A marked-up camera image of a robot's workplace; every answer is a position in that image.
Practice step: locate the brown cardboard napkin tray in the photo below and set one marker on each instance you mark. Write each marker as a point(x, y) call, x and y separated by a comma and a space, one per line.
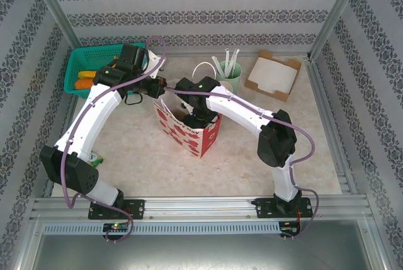
point(252, 82)

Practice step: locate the red white paper bag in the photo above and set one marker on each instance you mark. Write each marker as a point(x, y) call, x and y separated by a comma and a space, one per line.
point(206, 139)

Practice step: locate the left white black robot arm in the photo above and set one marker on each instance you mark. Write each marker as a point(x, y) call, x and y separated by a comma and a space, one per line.
point(94, 115)

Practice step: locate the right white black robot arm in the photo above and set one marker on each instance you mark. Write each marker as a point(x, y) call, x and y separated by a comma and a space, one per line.
point(236, 112)

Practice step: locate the yellow banana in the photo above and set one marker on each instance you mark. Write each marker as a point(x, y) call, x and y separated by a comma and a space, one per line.
point(86, 75)

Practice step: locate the white wrapped straw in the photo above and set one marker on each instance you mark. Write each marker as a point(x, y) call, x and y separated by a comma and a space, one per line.
point(218, 66)
point(232, 62)
point(236, 60)
point(227, 62)

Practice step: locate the orange carrot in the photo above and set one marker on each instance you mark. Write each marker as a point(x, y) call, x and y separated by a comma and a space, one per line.
point(82, 84)

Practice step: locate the teal plastic basket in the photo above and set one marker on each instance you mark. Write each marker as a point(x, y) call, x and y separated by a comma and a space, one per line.
point(82, 59)

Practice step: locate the light green straw holder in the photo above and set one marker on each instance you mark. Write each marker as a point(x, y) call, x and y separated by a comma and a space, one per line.
point(236, 78)

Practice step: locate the white napkin stack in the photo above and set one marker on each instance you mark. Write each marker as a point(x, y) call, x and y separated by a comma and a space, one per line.
point(274, 75)

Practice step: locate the yellow green snack packet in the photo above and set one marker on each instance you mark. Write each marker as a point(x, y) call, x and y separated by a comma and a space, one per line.
point(96, 159)

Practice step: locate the left small circuit board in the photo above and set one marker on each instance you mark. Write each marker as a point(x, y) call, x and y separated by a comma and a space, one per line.
point(116, 227)

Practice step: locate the small circuit board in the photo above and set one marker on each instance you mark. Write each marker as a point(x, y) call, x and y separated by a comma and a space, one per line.
point(289, 230)
point(116, 227)

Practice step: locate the grey sheet metal shelf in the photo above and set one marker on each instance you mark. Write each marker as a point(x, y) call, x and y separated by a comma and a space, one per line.
point(201, 254)

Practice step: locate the right small circuit board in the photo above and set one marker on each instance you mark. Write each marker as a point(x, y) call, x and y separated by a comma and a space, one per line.
point(289, 230)

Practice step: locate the left aluminium side rail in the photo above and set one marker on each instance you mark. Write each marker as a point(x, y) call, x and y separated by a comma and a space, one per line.
point(70, 109)

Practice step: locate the aluminium side rail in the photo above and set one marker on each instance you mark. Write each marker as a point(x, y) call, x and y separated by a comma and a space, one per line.
point(70, 109)
point(330, 125)

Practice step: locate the aluminium mounting rail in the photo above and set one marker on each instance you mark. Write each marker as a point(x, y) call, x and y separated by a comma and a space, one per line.
point(195, 207)

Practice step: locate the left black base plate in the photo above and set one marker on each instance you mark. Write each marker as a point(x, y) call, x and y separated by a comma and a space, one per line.
point(135, 208)

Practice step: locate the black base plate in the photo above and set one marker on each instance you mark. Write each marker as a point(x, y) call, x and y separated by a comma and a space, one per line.
point(135, 208)
point(263, 208)

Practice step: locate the right aluminium side rail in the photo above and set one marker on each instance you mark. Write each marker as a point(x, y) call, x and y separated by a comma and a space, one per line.
point(330, 125)

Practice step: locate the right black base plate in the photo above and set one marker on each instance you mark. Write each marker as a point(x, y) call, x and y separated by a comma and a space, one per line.
point(263, 208)

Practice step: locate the right aluminium frame post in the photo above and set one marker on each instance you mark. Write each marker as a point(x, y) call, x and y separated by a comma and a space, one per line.
point(337, 8)

